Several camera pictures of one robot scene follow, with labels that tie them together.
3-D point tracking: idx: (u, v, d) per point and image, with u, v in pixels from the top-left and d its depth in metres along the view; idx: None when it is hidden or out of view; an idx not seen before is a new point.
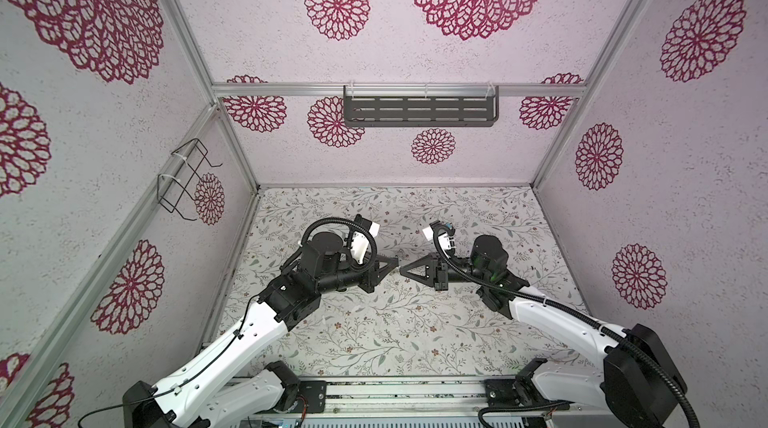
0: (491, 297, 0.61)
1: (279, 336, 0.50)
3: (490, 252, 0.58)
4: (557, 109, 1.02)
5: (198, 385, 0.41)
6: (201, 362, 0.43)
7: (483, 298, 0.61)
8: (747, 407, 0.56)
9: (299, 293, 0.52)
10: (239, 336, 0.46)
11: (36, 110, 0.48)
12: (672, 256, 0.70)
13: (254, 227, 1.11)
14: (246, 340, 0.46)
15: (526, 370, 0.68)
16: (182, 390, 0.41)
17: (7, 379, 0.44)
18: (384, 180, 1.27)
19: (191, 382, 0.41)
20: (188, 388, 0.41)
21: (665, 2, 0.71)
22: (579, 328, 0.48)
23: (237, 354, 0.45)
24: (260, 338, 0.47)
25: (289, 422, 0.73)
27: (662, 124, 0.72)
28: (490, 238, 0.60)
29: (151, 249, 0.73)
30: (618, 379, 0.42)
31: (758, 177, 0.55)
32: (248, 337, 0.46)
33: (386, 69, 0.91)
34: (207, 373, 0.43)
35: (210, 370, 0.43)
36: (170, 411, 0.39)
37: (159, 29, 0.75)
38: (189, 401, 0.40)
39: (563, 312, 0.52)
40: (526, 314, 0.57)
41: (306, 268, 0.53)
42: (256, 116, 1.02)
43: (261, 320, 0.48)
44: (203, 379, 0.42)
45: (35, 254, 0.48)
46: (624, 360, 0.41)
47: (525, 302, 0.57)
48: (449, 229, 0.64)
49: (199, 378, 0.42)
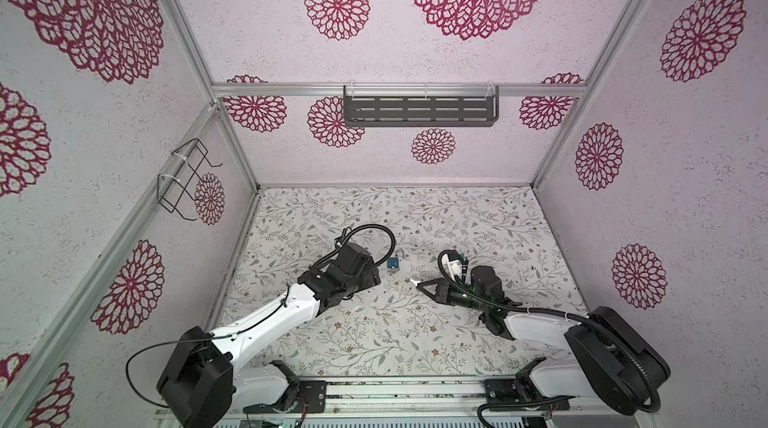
0: (493, 322, 0.68)
1: (310, 317, 0.57)
3: (484, 279, 0.67)
4: (557, 109, 1.02)
5: (251, 337, 0.46)
6: (254, 317, 0.49)
7: (489, 326, 0.69)
8: (748, 407, 0.56)
9: (332, 283, 0.60)
10: (285, 305, 0.52)
11: (36, 109, 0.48)
12: (673, 257, 0.70)
13: (254, 227, 1.11)
14: (292, 308, 0.53)
15: (525, 368, 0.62)
16: (238, 337, 0.45)
17: (7, 379, 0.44)
18: (384, 180, 1.27)
19: (244, 332, 0.46)
20: (243, 338, 0.46)
21: (665, 2, 0.71)
22: (552, 321, 0.54)
23: (284, 318, 0.51)
24: (299, 312, 0.53)
25: (289, 422, 0.73)
27: (662, 124, 0.72)
28: (486, 268, 0.69)
29: (151, 249, 0.73)
30: (585, 355, 0.46)
31: (758, 177, 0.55)
32: (292, 307, 0.53)
33: (386, 69, 0.91)
34: (261, 327, 0.48)
35: (262, 324, 0.48)
36: (227, 353, 0.43)
37: (159, 29, 0.75)
38: (244, 348, 0.45)
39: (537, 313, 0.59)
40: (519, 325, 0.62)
41: (340, 264, 0.64)
42: (256, 116, 1.02)
43: (300, 297, 0.55)
44: (256, 333, 0.47)
45: (35, 254, 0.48)
46: (585, 336, 0.46)
47: (518, 316, 0.62)
48: (462, 259, 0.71)
49: (253, 330, 0.47)
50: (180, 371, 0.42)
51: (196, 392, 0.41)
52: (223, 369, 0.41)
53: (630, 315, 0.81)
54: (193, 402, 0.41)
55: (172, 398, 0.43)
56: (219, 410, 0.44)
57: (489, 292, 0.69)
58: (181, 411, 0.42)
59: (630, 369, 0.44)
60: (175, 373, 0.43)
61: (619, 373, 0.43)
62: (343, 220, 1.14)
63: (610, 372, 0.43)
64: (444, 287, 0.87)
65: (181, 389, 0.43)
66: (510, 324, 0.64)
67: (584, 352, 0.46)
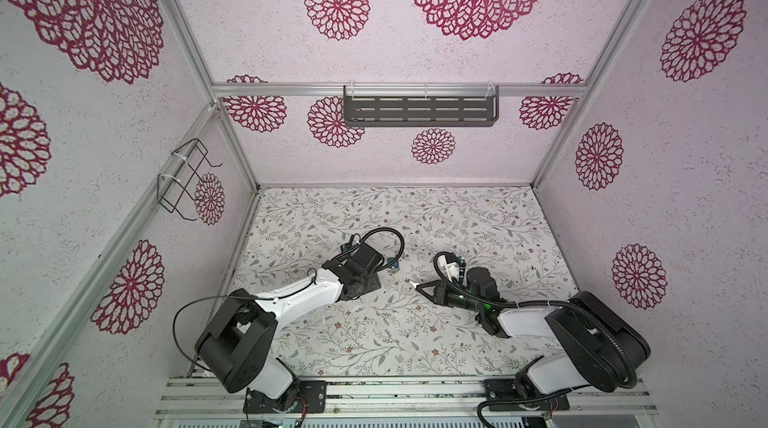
0: (489, 322, 0.69)
1: (331, 297, 0.60)
3: (479, 279, 0.69)
4: (557, 109, 1.02)
5: (289, 303, 0.51)
6: (291, 288, 0.54)
7: (485, 326, 0.71)
8: (748, 407, 0.56)
9: (351, 274, 0.65)
10: (315, 282, 0.58)
11: (36, 110, 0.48)
12: (673, 257, 0.70)
13: (254, 227, 1.11)
14: (321, 286, 0.58)
15: (525, 368, 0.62)
16: (278, 302, 0.50)
17: (7, 379, 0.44)
18: (384, 181, 1.27)
19: (284, 299, 0.51)
20: (283, 304, 0.50)
21: (665, 2, 0.71)
22: (537, 312, 0.56)
23: (315, 292, 0.56)
24: (326, 290, 0.58)
25: (289, 422, 0.73)
27: (661, 124, 0.72)
28: (480, 270, 0.72)
29: (151, 249, 0.73)
30: (567, 336, 0.48)
31: (758, 177, 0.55)
32: (320, 285, 0.58)
33: (386, 69, 0.91)
34: (297, 296, 0.53)
35: (298, 295, 0.53)
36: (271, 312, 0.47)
37: (159, 29, 0.75)
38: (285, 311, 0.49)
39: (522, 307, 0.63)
40: (511, 321, 0.64)
41: (358, 260, 0.70)
42: (256, 116, 1.02)
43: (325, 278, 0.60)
44: (292, 301, 0.51)
45: (35, 254, 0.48)
46: (567, 319, 0.48)
47: (509, 313, 0.64)
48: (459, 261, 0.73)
49: (292, 298, 0.52)
50: (222, 331, 0.46)
51: (239, 345, 0.44)
52: (267, 325, 0.44)
53: (630, 315, 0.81)
54: (236, 354, 0.44)
55: (209, 356, 0.45)
56: (253, 372, 0.47)
57: (484, 292, 0.71)
58: (220, 366, 0.44)
59: (610, 349, 0.45)
60: (217, 331, 0.46)
61: (597, 350, 0.45)
62: (343, 220, 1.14)
63: (590, 350, 0.45)
64: (441, 289, 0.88)
65: (220, 347, 0.46)
66: (503, 321, 0.66)
67: (565, 333, 0.48)
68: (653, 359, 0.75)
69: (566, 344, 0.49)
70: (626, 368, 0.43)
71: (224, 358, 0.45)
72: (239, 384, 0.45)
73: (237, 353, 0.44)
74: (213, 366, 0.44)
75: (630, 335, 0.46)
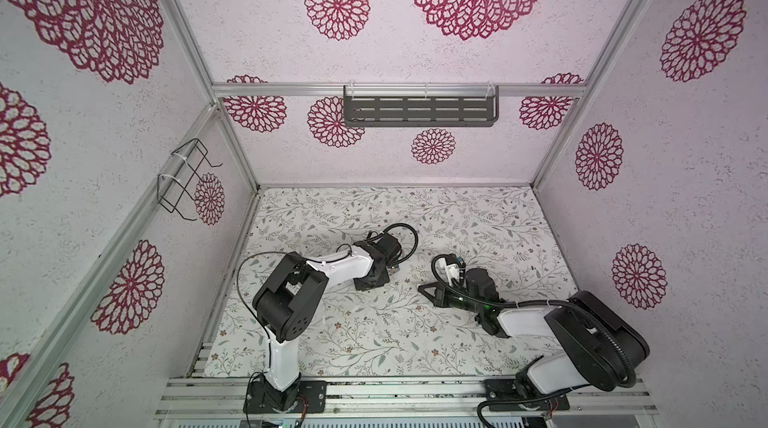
0: (489, 322, 0.70)
1: (365, 269, 0.68)
3: (477, 280, 0.70)
4: (557, 110, 1.02)
5: (333, 265, 0.58)
6: (335, 254, 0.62)
7: (485, 327, 0.71)
8: (748, 407, 0.56)
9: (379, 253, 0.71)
10: (351, 253, 0.65)
11: (36, 110, 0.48)
12: (672, 257, 0.70)
13: (254, 227, 1.11)
14: (360, 256, 0.66)
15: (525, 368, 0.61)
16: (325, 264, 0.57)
17: (7, 379, 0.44)
18: (384, 181, 1.27)
19: (329, 262, 0.58)
20: (328, 265, 0.57)
21: (665, 2, 0.71)
22: (537, 311, 0.56)
23: (356, 260, 0.64)
24: (362, 261, 0.66)
25: (289, 422, 0.73)
27: (662, 124, 0.72)
28: (478, 270, 0.72)
29: (151, 249, 0.73)
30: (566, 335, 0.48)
31: (758, 177, 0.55)
32: (358, 255, 0.66)
33: (386, 69, 0.91)
34: (340, 262, 0.60)
35: (341, 260, 0.61)
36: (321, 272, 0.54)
37: (159, 29, 0.75)
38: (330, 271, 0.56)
39: (519, 305, 0.65)
40: (512, 323, 0.64)
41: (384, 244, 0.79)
42: (256, 116, 1.02)
43: (362, 251, 0.69)
44: (335, 265, 0.58)
45: (35, 254, 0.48)
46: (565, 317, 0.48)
47: (507, 314, 0.65)
48: (459, 261, 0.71)
49: (335, 262, 0.59)
50: (279, 286, 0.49)
51: (298, 298, 0.50)
52: (320, 280, 0.51)
53: (630, 315, 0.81)
54: (294, 305, 0.50)
55: (267, 308, 0.51)
56: (303, 324, 0.53)
57: (482, 292, 0.72)
58: (278, 317, 0.50)
59: (609, 348, 0.45)
60: (274, 286, 0.52)
61: (595, 349, 0.45)
62: (343, 220, 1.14)
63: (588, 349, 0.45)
64: (440, 290, 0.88)
65: (278, 300, 0.52)
66: (503, 322, 0.66)
67: (563, 331, 0.48)
68: (653, 358, 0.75)
69: (565, 343, 0.49)
70: (624, 368, 0.43)
71: (283, 309, 0.51)
72: (291, 334, 0.51)
73: (295, 304, 0.50)
74: (270, 317, 0.51)
75: (630, 336, 0.46)
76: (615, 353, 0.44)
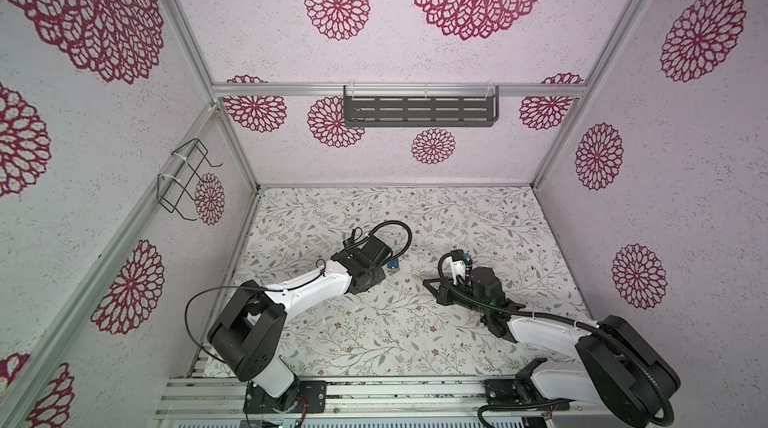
0: (495, 325, 0.66)
1: (340, 288, 0.61)
3: (484, 281, 0.67)
4: (557, 109, 1.02)
5: (298, 295, 0.51)
6: (300, 280, 0.54)
7: (488, 327, 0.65)
8: (748, 407, 0.56)
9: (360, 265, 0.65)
10: (323, 274, 0.58)
11: (36, 110, 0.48)
12: (672, 257, 0.70)
13: (254, 227, 1.11)
14: (330, 277, 0.58)
15: (527, 369, 0.68)
16: (287, 293, 0.50)
17: (7, 379, 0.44)
18: (385, 180, 1.27)
19: (292, 291, 0.51)
20: (291, 294, 0.50)
21: (665, 2, 0.71)
22: (559, 328, 0.53)
23: (325, 284, 0.56)
24: (334, 283, 0.58)
25: (289, 422, 0.73)
27: (662, 124, 0.72)
28: (484, 269, 0.69)
29: (151, 249, 0.73)
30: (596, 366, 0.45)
31: (758, 177, 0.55)
32: (329, 277, 0.58)
33: (386, 69, 0.91)
34: (305, 288, 0.53)
35: (307, 286, 0.53)
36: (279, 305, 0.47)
37: (159, 29, 0.75)
38: (292, 302, 0.49)
39: (541, 317, 0.59)
40: (522, 329, 0.61)
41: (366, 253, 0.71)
42: (256, 116, 1.02)
43: (337, 269, 0.61)
44: (301, 292, 0.52)
45: (36, 254, 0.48)
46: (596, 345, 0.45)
47: (520, 319, 0.62)
48: (465, 258, 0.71)
49: (300, 289, 0.52)
50: (232, 321, 0.47)
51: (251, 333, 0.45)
52: (277, 314, 0.45)
53: (630, 315, 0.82)
54: (247, 343, 0.45)
55: (220, 345, 0.46)
56: (263, 360, 0.47)
57: (489, 293, 0.68)
58: (232, 355, 0.45)
59: (643, 384, 0.43)
60: (227, 321, 0.47)
61: (630, 387, 0.42)
62: (343, 220, 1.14)
63: (622, 386, 0.42)
64: (444, 288, 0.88)
65: (231, 336, 0.47)
66: (513, 327, 0.63)
67: (594, 363, 0.45)
68: None
69: (594, 372, 0.46)
70: (657, 405, 0.41)
71: (236, 346, 0.46)
72: (250, 371, 0.46)
73: (248, 342, 0.45)
74: (223, 354, 0.46)
75: (663, 366, 0.44)
76: (652, 391, 0.42)
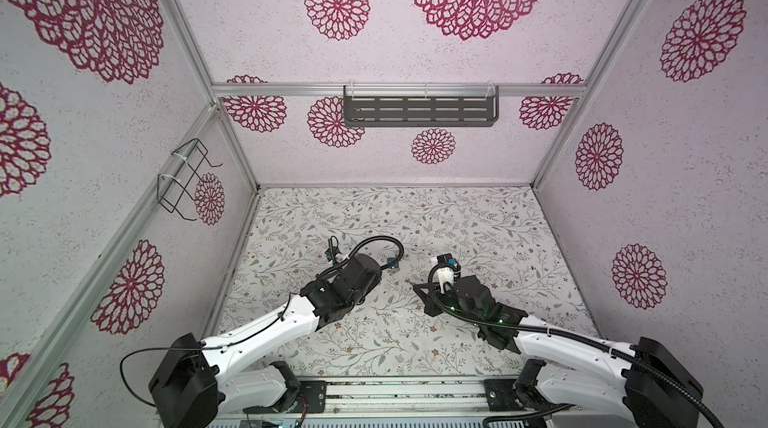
0: (494, 336, 0.60)
1: (309, 330, 0.55)
3: (471, 292, 0.60)
4: (557, 109, 1.02)
5: (241, 351, 0.45)
6: (248, 332, 0.47)
7: (487, 341, 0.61)
8: (748, 407, 0.56)
9: (335, 299, 0.57)
10: (281, 319, 0.51)
11: (36, 110, 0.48)
12: (673, 257, 0.70)
13: (254, 227, 1.11)
14: (288, 322, 0.51)
15: (526, 376, 0.67)
16: (228, 350, 0.44)
17: (7, 379, 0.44)
18: (385, 181, 1.27)
19: (235, 346, 0.45)
20: (233, 351, 0.44)
21: (665, 2, 0.71)
22: (591, 354, 0.48)
23: (278, 332, 0.49)
24: (293, 329, 0.51)
25: (289, 422, 0.73)
27: (662, 124, 0.72)
28: (469, 279, 0.62)
29: (151, 249, 0.73)
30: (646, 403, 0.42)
31: (758, 177, 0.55)
32: (288, 321, 0.51)
33: (386, 69, 0.91)
34: (251, 342, 0.46)
35: (254, 339, 0.47)
36: (215, 365, 0.42)
37: (159, 29, 0.75)
38: (232, 361, 0.44)
39: (566, 339, 0.52)
40: (532, 347, 0.56)
41: (346, 279, 0.61)
42: (256, 116, 1.02)
43: (300, 311, 0.53)
44: (246, 348, 0.45)
45: (36, 254, 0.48)
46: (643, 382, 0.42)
47: (531, 335, 0.56)
48: (452, 264, 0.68)
49: (243, 344, 0.46)
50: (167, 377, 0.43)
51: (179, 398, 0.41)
52: (208, 383, 0.40)
53: (630, 315, 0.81)
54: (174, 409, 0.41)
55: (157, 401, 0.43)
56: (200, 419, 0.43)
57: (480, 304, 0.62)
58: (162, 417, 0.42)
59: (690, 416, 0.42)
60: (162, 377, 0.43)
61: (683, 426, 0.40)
62: (343, 220, 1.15)
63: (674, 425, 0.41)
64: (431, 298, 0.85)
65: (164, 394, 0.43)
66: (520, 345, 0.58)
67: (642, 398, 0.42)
68: None
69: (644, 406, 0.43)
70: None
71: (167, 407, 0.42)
72: None
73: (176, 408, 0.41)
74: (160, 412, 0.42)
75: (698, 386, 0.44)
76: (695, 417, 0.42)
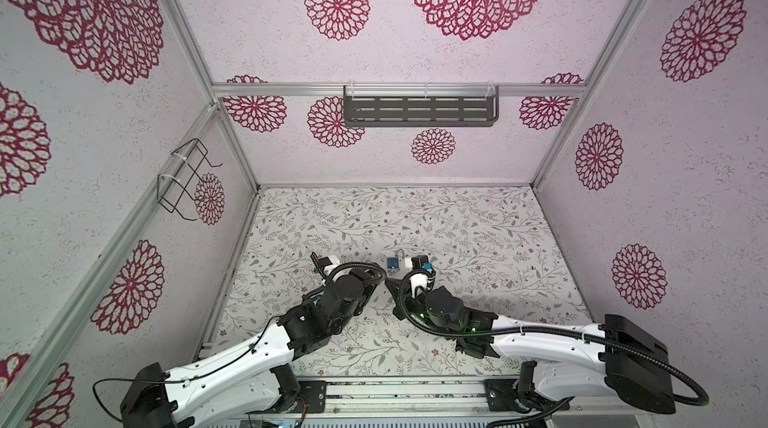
0: (472, 346, 0.58)
1: (283, 362, 0.53)
3: (445, 307, 0.55)
4: (557, 109, 1.02)
5: (204, 385, 0.44)
6: (214, 363, 0.47)
7: (466, 351, 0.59)
8: (748, 407, 0.56)
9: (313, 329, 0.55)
10: (251, 351, 0.49)
11: (36, 110, 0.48)
12: (673, 257, 0.70)
13: (254, 227, 1.11)
14: (259, 355, 0.49)
15: (524, 383, 0.67)
16: (190, 383, 0.44)
17: (7, 379, 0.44)
18: (385, 181, 1.27)
19: (199, 379, 0.44)
20: (195, 385, 0.44)
21: (665, 2, 0.71)
22: (565, 344, 0.48)
23: (247, 365, 0.48)
24: (264, 362, 0.50)
25: (289, 422, 0.73)
27: (662, 124, 0.72)
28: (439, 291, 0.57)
29: (151, 249, 0.73)
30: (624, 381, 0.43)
31: (758, 177, 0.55)
32: (259, 354, 0.49)
33: (386, 69, 0.91)
34: (216, 376, 0.46)
35: (220, 372, 0.46)
36: (175, 401, 0.42)
37: (159, 29, 0.75)
38: (192, 398, 0.43)
39: (541, 333, 0.51)
40: (510, 350, 0.55)
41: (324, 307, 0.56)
42: (255, 116, 1.02)
43: (273, 345, 0.51)
44: (209, 382, 0.45)
45: (36, 254, 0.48)
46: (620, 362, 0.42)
47: (506, 339, 0.54)
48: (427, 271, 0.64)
49: (206, 378, 0.45)
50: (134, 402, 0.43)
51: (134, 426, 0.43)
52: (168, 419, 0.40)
53: (630, 315, 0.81)
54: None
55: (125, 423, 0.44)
56: None
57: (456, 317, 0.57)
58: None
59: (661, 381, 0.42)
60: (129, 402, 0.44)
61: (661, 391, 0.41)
62: (343, 220, 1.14)
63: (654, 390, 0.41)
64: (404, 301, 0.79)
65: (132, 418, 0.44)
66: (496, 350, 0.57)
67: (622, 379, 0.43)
68: None
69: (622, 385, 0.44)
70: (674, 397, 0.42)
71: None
72: None
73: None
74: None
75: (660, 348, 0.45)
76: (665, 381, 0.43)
